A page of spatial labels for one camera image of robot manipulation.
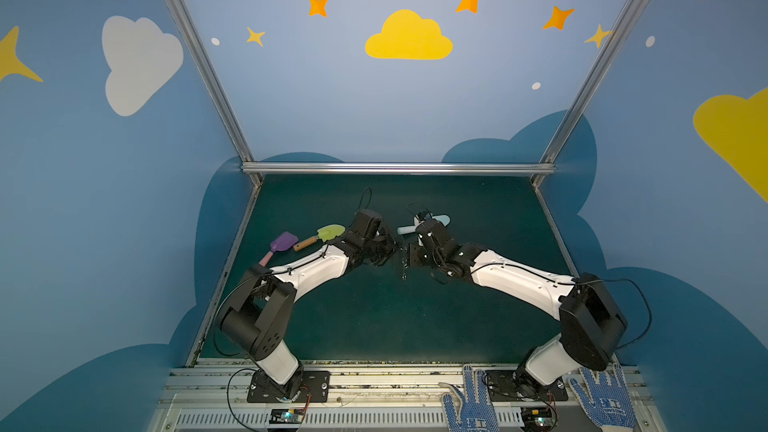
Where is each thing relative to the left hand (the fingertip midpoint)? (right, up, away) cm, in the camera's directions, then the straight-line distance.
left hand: (410, 244), depth 86 cm
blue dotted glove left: (+15, -39, -15) cm, 44 cm away
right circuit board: (+30, -41, -15) cm, 53 cm away
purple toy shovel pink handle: (-42, -1, +15) cm, 45 cm away
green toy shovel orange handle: (-29, +2, +17) cm, 34 cm away
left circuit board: (-31, -40, -15) cm, 53 cm away
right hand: (0, -1, 0) cm, 1 cm away
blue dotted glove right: (+48, -38, -14) cm, 63 cm away
